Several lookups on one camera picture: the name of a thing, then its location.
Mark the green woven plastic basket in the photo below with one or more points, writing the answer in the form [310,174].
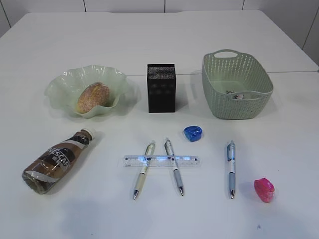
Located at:
[243,74]

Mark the pink pencil sharpener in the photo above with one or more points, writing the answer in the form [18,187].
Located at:
[264,189]

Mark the green wavy glass plate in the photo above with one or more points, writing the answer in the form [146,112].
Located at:
[64,91]

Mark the grey grip pen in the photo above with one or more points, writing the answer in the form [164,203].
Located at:
[176,173]

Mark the pink paper ball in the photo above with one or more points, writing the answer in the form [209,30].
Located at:
[235,95]

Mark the sugared bread roll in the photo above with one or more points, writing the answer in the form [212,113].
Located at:
[96,94]

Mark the black mesh pen holder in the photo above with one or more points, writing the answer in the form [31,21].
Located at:
[161,85]

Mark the cream grip pen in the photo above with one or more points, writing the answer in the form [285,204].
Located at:
[142,175]

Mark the blue grip pen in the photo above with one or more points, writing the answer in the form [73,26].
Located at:
[231,168]

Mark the brown Nescafe coffee bottle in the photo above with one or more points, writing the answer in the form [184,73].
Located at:
[57,161]

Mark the clear plastic ruler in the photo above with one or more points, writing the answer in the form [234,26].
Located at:
[160,161]

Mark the blue pencil sharpener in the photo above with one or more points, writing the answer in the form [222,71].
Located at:
[193,133]

